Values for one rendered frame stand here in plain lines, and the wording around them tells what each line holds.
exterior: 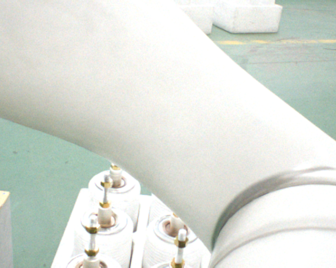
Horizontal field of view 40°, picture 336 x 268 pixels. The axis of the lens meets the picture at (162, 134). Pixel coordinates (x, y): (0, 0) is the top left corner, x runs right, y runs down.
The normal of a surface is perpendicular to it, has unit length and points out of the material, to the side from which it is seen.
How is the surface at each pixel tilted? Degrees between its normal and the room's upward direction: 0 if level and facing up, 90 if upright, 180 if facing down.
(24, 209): 0
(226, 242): 62
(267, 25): 90
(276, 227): 33
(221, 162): 97
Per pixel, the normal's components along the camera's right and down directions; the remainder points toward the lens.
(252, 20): 0.45, 0.44
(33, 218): 0.11, -0.89
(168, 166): -0.09, 0.67
